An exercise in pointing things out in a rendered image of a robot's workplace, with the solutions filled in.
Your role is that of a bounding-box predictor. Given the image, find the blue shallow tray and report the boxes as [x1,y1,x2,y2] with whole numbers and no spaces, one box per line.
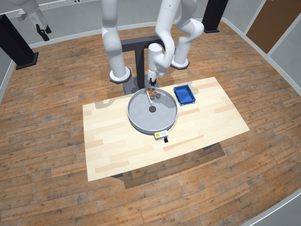
[174,85,196,105]

